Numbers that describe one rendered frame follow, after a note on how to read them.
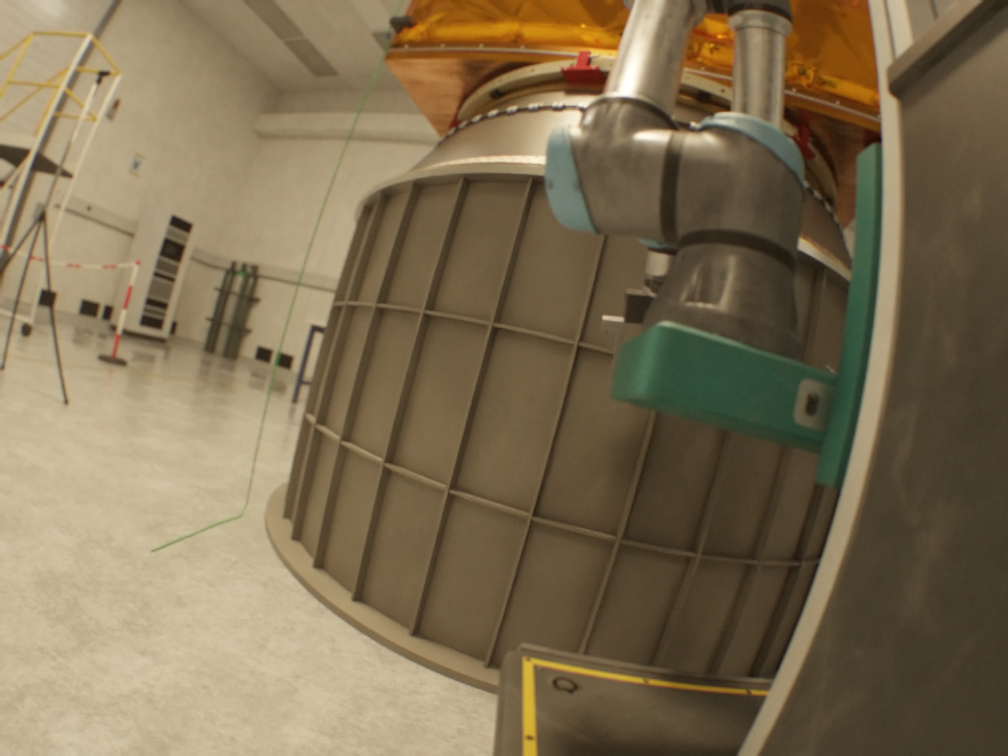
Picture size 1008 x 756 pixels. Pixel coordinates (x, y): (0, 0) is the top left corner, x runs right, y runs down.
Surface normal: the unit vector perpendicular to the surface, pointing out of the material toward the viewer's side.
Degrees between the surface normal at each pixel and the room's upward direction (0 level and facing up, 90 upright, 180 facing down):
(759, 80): 111
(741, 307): 73
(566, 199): 139
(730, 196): 90
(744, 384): 90
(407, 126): 90
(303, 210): 90
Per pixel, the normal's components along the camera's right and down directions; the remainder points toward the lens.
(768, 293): 0.21, -0.29
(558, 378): -0.24, -0.09
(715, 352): -0.04, -0.04
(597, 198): -0.48, 0.59
